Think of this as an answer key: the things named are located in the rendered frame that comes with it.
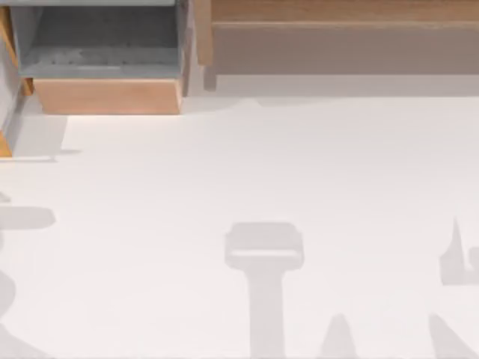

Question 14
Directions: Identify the pale wooden drawer front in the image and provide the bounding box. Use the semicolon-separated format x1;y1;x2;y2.
31;77;184;115

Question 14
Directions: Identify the wooden open shelf unit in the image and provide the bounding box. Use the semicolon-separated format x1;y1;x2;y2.
194;0;479;92

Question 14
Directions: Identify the pulled-out grey pierced drawer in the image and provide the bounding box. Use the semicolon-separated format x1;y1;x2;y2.
7;0;192;80

